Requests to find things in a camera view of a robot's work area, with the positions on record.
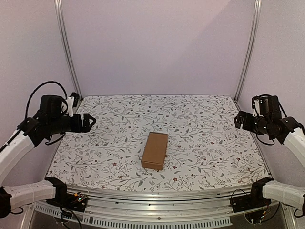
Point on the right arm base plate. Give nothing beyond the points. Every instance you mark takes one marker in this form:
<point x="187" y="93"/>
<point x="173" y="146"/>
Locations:
<point x="240" y="201"/>

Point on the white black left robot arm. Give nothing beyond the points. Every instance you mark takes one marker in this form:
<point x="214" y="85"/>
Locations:
<point x="55" y="116"/>

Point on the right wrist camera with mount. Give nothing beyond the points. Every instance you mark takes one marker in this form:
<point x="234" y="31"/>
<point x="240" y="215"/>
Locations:
<point x="256" y="106"/>

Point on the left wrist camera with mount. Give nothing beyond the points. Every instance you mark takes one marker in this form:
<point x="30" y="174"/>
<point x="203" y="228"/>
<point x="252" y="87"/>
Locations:
<point x="72" y="103"/>

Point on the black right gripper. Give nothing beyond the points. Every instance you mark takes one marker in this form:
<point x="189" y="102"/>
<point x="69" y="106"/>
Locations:
<point x="246" y="121"/>

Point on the left aluminium corner post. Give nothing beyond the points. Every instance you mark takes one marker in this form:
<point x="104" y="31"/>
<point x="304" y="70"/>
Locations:
<point x="66" y="47"/>

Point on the aluminium front rail frame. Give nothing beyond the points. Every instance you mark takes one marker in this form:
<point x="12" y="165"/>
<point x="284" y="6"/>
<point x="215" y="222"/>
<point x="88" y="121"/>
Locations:
<point x="205" y="209"/>

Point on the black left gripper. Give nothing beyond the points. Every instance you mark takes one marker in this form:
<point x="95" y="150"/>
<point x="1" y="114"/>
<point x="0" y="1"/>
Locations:
<point x="86" y="127"/>

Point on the floral patterned table mat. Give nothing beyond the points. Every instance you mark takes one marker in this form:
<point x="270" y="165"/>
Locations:
<point x="204" y="151"/>

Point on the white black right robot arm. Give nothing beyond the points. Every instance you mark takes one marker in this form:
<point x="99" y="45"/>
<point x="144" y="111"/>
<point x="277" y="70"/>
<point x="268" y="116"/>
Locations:
<point x="269" y="118"/>

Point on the brown cardboard box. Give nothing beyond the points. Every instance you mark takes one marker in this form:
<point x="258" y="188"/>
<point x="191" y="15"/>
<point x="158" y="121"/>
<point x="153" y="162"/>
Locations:
<point x="155" y="151"/>

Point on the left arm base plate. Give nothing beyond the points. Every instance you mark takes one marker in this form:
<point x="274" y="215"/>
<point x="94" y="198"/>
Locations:
<point x="75" y="202"/>

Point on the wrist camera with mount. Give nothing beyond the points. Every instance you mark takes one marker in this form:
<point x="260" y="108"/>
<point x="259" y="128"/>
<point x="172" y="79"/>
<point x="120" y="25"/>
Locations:
<point x="72" y="103"/>
<point x="256" y="106"/>

